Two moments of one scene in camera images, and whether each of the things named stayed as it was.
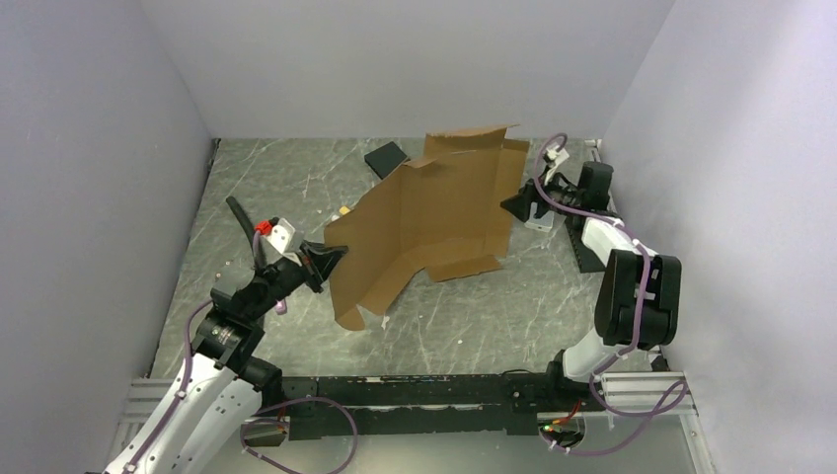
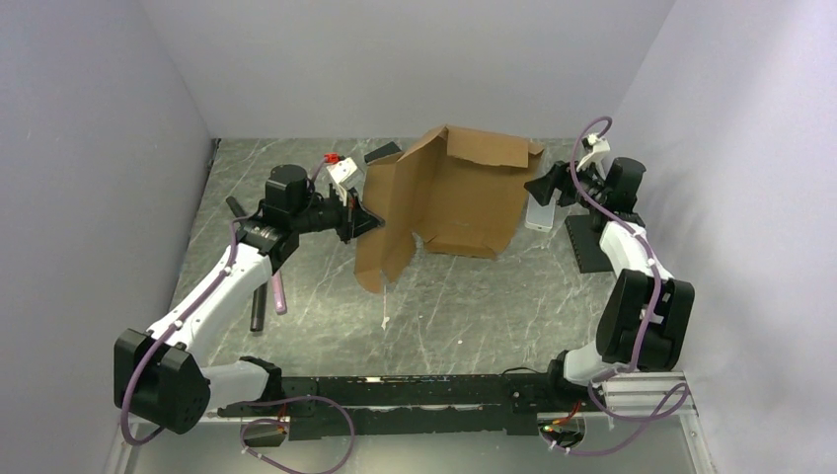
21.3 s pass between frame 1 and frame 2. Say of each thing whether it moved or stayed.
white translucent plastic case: stayed
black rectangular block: stayed
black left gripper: moved
